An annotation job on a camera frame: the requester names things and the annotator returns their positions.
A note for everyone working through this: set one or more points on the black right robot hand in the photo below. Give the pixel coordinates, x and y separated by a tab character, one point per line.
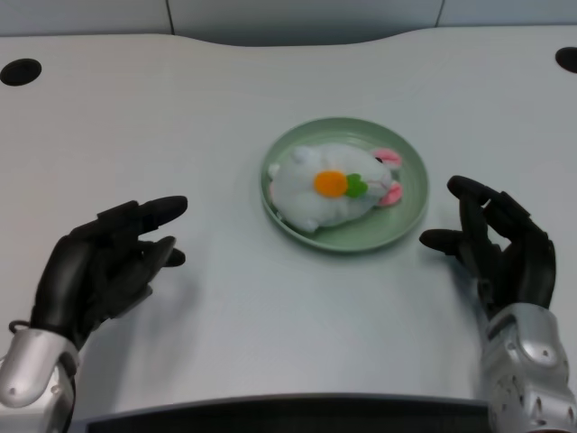
509	257

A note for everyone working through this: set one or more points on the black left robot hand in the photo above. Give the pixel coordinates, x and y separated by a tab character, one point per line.
103	270

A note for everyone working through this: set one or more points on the white plush rabbit doll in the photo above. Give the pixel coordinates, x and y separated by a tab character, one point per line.
333	187

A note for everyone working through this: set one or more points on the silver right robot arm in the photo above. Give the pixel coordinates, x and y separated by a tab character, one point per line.
527	370

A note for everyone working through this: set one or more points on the green round plate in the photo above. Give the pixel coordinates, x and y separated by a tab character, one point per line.
405	212

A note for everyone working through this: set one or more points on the black robot torso edge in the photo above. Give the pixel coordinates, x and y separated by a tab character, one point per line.
284	417

